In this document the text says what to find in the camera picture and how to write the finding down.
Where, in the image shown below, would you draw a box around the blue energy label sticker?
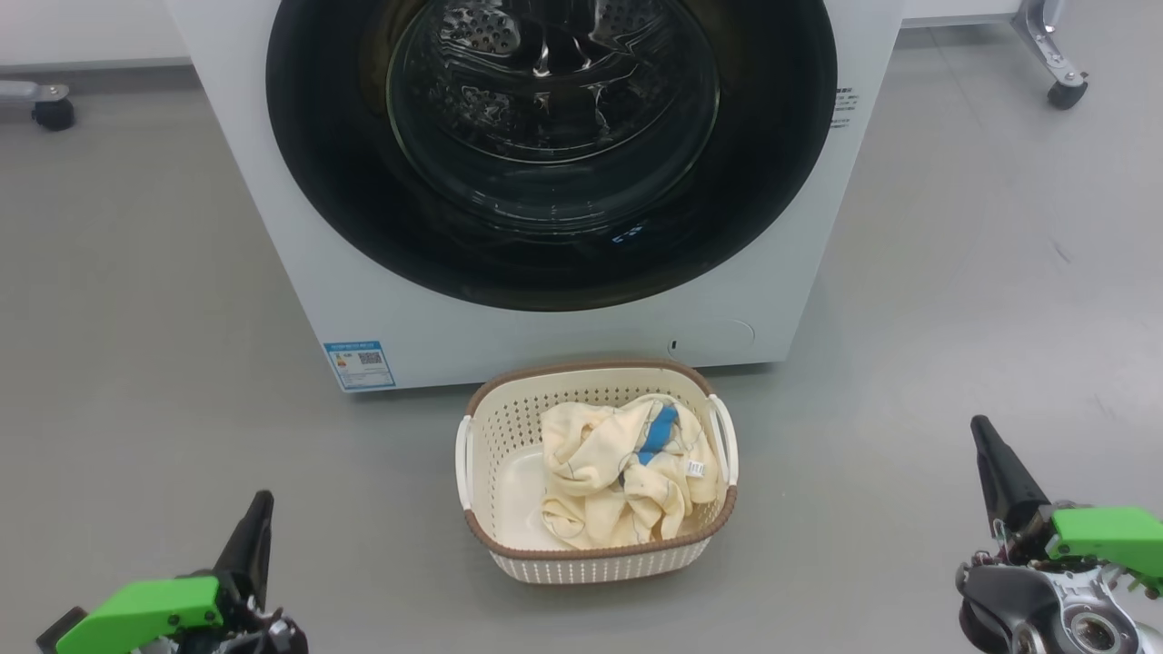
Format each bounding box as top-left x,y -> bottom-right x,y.
323,341 -> 397,392

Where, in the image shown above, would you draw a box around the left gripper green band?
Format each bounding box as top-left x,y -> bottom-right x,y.
56,490 -> 308,654

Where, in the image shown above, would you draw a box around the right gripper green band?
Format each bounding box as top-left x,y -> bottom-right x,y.
970,415 -> 1163,596

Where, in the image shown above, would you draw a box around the white front-load washing machine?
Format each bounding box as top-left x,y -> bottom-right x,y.
164,0 -> 907,393

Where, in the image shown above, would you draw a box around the cream perforated laundry basket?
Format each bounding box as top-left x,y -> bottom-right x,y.
454,360 -> 740,585

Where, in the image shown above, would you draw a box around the cream garment with blue trim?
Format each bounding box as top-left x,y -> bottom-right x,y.
618,393 -> 721,537
541,401 -> 637,550

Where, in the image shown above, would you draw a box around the white partition panel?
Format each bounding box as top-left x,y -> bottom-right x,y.
901,0 -> 1024,26

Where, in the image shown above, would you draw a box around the grey metal leg with caster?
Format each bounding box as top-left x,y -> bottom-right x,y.
0,80 -> 76,131
1011,0 -> 1089,111

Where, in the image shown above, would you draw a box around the washing machine door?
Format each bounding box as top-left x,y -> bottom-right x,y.
265,0 -> 837,312

